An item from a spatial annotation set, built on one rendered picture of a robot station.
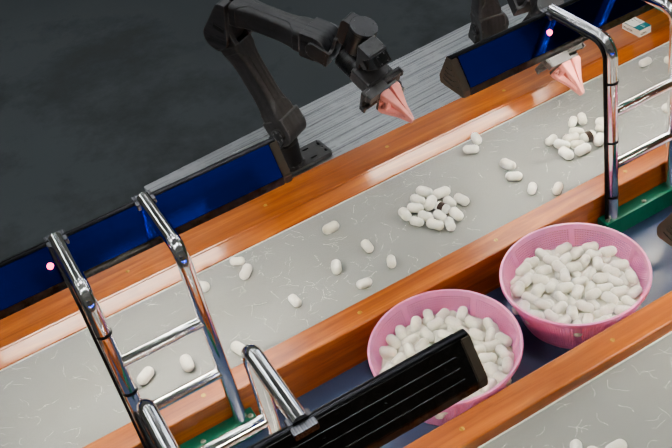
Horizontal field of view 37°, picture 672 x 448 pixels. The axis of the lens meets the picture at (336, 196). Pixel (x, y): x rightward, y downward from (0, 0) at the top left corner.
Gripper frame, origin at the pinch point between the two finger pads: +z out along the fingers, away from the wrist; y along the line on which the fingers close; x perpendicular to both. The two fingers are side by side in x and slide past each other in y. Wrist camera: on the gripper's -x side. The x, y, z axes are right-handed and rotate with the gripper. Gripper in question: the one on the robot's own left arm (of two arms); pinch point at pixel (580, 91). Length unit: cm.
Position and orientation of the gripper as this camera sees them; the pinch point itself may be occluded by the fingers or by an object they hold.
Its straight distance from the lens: 222.9
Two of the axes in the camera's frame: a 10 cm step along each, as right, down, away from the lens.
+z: 4.7, 8.6, -1.7
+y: 8.6, -4.2, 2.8
